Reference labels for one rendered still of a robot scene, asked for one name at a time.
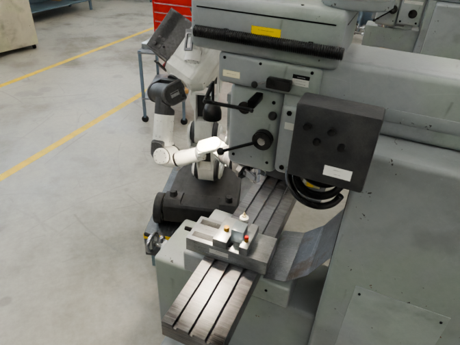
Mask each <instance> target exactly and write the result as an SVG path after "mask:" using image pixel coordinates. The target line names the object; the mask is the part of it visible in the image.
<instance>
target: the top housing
mask: <svg viewBox="0 0 460 345"><path fill-rule="evenodd" d="M358 13H359V12H356V11H349V10H341V9H337V8H332V7H329V6H327V5H325V4H323V3H322V2H321V0H192V29H193V27H194V26H195V25H202V26H208V27H216V28H220V29H224V28H227V29H229V30H233V31H240V32H244V33H245V32H246V33H250V34H251V33H252V34H258V35H264V36H272V37H276V38H277V37H278V38H282V39H283V38H284V39H285V38H286V39H290V40H296V41H297V40H298V41H303V42H309V41H310V42H314V43H316V44H317V43H318V44H322V45H326V46H327V45H329V46H330V45H331V46H334V47H340V48H341V47H342V48H345V51H344V53H345V52H346V51H347V49H348V48H349V46H350V44H352V41H353V35H354V32H355V26H356V22H357V17H358ZM192 42H193V44H194V45H195V46H197V47H203V48H207V49H214V50H219V51H226V52H230V53H238V54H242V55H249V56H253V57H258V58H265V59H269V60H276V61H281V62H289V63H293V64H300V65H304V66H312V67H316V68H323V69H327V70H334V69H336V68H337V67H338V66H339V64H340V60H336V59H329V58H328V59H327V58H324V57H318V56H317V57H316V56H312V55H305V54H304V55H303V54H299V53H293V52H292V53H291V52H287V51H281V50H280V51H279V50H274V49H269V48H263V47H262V48H261V47H255V46H249V45H245V44H240V43H239V44H238V43H234V42H227V41H226V42H225V41H221V40H212V39H209V38H202V37H198V36H197V37H196V36H194V35H193V34H192Z"/></svg>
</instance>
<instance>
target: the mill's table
mask: <svg viewBox="0 0 460 345"><path fill-rule="evenodd" d="M296 201H297V200H296V199H295V198H294V197H293V196H292V194H290V191H289V190H288V187H287V185H286V182H285V181H282V180H280V179H276V178H274V177H271V176H268V175H266V176H263V175H261V181H260V182H258V183H254V184H253V185H252V186H251V188H250V190H249V191H248V192H247V194H246V196H245V197H244V198H243V200H242V202H241V203H240V204H239V206H238V208H237V209H236V210H235V211H234V213H233V215H232V216H231V218H235V219H238V220H239V219H240V216H241V215H242V214H244V212H245V214H246V215H247V216H248V229H249V227H250V225H251V224H254V225H259V231H258V233H261V234H264V235H268V236H270V237H274V238H277V241H278V239H279V236H280V235H281V232H282V230H283V228H284V226H285V224H286V222H287V220H288V218H289V216H290V214H291V212H292V210H293V207H294V205H295V203H296ZM260 276H261V274H260V273H258V272H254V271H252V270H248V269H245V268H242V267H239V266H236V265H233V264H230V263H227V262H224V261H220V260H218V259H214V258H212V257H208V256H206V255H205V256H204V258H203V259H202V261H201V262H200V264H199V265H198V267H197V268H196V270H195V271H194V273H193V274H192V276H191V277H190V279H189V280H188V282H187V283H186V285H185V286H184V288H183V289H182V291H181V292H180V293H179V295H178V297H177V298H176V299H175V301H174V303H173V304H172V305H171V307H170V309H169V310H168V311H167V313H166V315H165V316H164V317H163V319H162V321H161V322H162V335H165V336H167V337H169V338H171V339H174V340H176V341H178V342H181V343H182V344H185V345H228V344H229V342H230V340H231V338H232V336H233V333H234V331H235V329H236V327H237V325H238V323H239V321H240V318H241V317H242V314H243V313H244V310H245V309H246V306H247V304H248V302H249V300H250V298H251V296H252V294H253V291H254V289H255V287H256V285H257V283H258V281H259V279H260Z"/></svg>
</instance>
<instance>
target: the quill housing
mask: <svg viewBox="0 0 460 345"><path fill-rule="evenodd" d="M256 92H261V93H263V99H262V101H261V102H260V103H259V104H258V105H257V106H256V107H255V108H254V111H253V113H250V112H246V111H242V110H237V109H232V108H231V111H230V125H229V147H233V146H237V145H240V144H245V143H248V142H252V137H253V135H254V134H255V132H256V131H257V130H259V129H266V130H268V131H269V132H270V133H271V134H272V136H273V139H274V140H273V143H272V145H271V146H270V148H269V149H267V150H264V151H263V150H259V149H257V148H256V147H255V146H254V145H251V146H246V147H243V148H240V149H235V150H232V151H229V153H228V155H229V159H230V160H231V161H232V162H235V163H238V164H242V165H245V166H250V167H253V168H257V169H260V170H265V171H268V172H270V171H273V170H274V169H275V167H274V165H275V159H276V153H277V143H278V138H279V128H280V122H281V112H282V107H283V102H284V96H285V94H283V93H280V92H273V91H269V90H263V89H259V88H252V87H249V86H243V85H240V84H233V85H232V87H231V104H232V105H238V106H242V107H247V104H248V100H249V99H250V98H251V97H252V96H253V95H254V94H255V93H256ZM270 112H276V113H277V119H276V120H270V119H269V118H268V114H269V113H270Z"/></svg>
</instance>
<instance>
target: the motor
mask: <svg viewBox="0 0 460 345"><path fill-rule="evenodd" d="M321 2H322V3H323V4H325V5H327V6H329V7H332V8H337V9H341V10H349V11H356V12H387V11H390V10H391V9H393V8H394V4H395V0H321Z"/></svg>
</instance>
